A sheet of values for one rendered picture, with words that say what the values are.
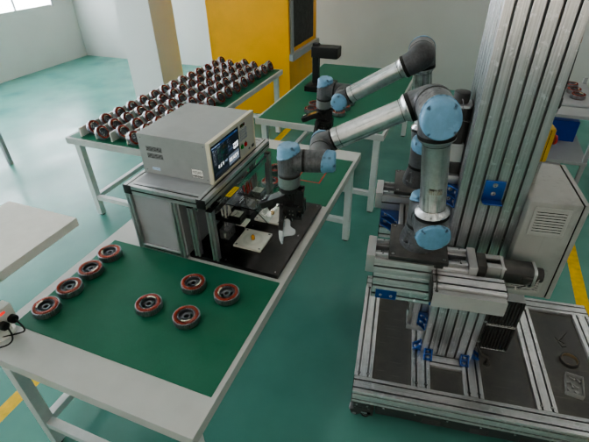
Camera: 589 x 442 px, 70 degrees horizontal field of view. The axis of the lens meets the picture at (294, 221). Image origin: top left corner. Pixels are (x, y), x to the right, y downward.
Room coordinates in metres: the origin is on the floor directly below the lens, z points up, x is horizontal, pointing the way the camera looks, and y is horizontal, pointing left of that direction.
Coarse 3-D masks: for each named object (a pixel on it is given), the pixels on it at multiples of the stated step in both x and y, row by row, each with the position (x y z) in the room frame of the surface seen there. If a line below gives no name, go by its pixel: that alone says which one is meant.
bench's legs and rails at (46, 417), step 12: (348, 192) 2.69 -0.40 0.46; (348, 204) 2.69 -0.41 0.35; (336, 216) 2.76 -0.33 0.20; (348, 216) 2.69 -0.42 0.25; (348, 228) 2.69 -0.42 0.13; (12, 372) 1.10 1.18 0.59; (24, 384) 1.11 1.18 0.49; (24, 396) 1.10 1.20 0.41; (36, 396) 1.12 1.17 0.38; (60, 396) 1.23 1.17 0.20; (72, 396) 1.25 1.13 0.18; (36, 408) 1.10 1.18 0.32; (48, 408) 1.14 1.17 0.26; (60, 408) 1.18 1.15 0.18; (48, 420) 1.11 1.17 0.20; (60, 420) 1.11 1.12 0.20; (48, 432) 1.10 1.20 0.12; (60, 432) 1.07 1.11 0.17; (72, 432) 1.05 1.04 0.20; (84, 432) 1.05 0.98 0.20
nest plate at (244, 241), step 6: (246, 228) 1.81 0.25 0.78; (246, 234) 1.76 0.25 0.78; (258, 234) 1.75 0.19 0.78; (264, 234) 1.75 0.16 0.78; (270, 234) 1.75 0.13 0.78; (240, 240) 1.71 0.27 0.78; (246, 240) 1.70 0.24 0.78; (252, 240) 1.70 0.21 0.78; (258, 240) 1.70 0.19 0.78; (264, 240) 1.70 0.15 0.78; (240, 246) 1.66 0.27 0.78; (246, 246) 1.65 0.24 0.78; (252, 246) 1.65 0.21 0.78; (258, 246) 1.65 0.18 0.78; (264, 246) 1.66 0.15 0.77; (258, 252) 1.62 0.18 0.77
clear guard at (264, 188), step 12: (240, 180) 1.82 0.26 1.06; (252, 180) 1.82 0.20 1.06; (240, 192) 1.71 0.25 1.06; (252, 192) 1.70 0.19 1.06; (264, 192) 1.70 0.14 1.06; (228, 204) 1.60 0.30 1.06; (240, 204) 1.60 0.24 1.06; (252, 204) 1.60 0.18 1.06; (276, 204) 1.66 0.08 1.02; (264, 216) 1.55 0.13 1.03
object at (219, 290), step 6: (216, 288) 1.36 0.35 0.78; (222, 288) 1.36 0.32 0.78; (228, 288) 1.37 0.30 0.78; (234, 288) 1.36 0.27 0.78; (216, 294) 1.32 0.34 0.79; (222, 294) 1.35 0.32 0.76; (228, 294) 1.33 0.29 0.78; (234, 294) 1.32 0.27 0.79; (216, 300) 1.30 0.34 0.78; (222, 300) 1.29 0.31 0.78; (228, 300) 1.29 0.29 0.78; (234, 300) 1.30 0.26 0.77
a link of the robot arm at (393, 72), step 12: (420, 48) 1.84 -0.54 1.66; (432, 48) 1.86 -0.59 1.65; (408, 60) 1.82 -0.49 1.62; (420, 60) 1.82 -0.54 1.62; (432, 60) 1.84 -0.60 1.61; (384, 72) 1.86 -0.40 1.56; (396, 72) 1.84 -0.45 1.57; (408, 72) 1.82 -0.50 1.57; (360, 84) 1.89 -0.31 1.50; (372, 84) 1.86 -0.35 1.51; (384, 84) 1.85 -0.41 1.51; (336, 96) 1.89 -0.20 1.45; (348, 96) 1.89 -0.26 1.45; (360, 96) 1.88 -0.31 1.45; (336, 108) 1.89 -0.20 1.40
